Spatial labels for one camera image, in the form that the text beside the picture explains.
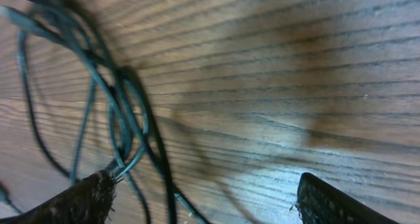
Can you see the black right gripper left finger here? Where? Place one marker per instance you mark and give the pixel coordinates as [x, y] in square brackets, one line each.
[89, 201]

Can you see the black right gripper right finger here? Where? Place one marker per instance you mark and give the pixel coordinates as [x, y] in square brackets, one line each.
[319, 202]

